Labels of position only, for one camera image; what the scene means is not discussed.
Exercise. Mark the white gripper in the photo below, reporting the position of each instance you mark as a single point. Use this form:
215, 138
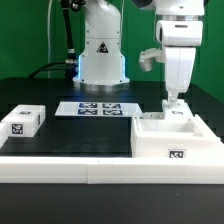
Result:
179, 40

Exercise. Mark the white cabinet body box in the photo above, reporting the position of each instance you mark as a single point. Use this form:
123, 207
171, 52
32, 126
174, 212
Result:
189, 138

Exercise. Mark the white door panel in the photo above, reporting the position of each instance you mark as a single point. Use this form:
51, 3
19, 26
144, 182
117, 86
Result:
152, 115
178, 109

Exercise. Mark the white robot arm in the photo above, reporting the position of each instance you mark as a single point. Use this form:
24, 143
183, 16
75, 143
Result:
101, 64

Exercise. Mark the white cabinet top block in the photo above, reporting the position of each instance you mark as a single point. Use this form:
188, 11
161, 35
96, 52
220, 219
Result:
25, 120

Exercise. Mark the white U-shaped fence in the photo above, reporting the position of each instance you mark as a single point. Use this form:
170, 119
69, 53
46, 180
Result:
203, 168

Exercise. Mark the white marker base sheet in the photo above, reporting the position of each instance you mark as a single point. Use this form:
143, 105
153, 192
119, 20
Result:
97, 109

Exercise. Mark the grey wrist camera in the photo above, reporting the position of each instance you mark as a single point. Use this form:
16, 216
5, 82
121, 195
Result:
147, 57

